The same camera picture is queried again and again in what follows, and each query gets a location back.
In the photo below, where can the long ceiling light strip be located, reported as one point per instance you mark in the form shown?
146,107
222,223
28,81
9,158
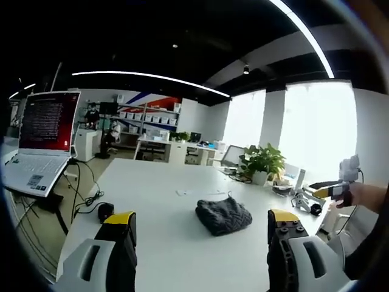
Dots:
152,79
307,33

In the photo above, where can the white cabinet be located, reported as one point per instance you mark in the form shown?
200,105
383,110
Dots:
86,144

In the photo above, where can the white laptop with red screen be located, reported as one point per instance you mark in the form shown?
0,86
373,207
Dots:
42,143

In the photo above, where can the small black round object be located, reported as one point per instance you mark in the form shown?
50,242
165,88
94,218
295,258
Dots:
316,210

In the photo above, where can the black ceiling spotlight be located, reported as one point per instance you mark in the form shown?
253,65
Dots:
246,70

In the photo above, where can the grey mesh office chair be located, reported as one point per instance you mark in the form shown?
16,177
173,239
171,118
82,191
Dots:
232,155

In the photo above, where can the dark grey knitted towel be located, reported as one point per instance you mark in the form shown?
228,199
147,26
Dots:
223,217

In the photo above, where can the shelf with white boxes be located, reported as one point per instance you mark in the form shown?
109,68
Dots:
149,117

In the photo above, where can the small white robot figure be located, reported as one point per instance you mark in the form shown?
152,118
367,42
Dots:
301,200

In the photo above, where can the black laptop stand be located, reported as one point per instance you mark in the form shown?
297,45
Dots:
57,197

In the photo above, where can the small black monitor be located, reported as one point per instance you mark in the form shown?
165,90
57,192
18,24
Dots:
195,137

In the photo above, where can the person's dark clothing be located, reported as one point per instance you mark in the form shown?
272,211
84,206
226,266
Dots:
364,252

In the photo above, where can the green potted plant white pot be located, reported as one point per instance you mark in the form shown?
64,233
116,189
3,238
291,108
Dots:
263,159

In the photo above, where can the person's right hand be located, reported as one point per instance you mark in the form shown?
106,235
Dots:
360,196

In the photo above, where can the small green desk plant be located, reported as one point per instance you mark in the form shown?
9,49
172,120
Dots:
180,136

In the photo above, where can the white office desk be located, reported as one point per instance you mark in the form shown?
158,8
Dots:
152,147

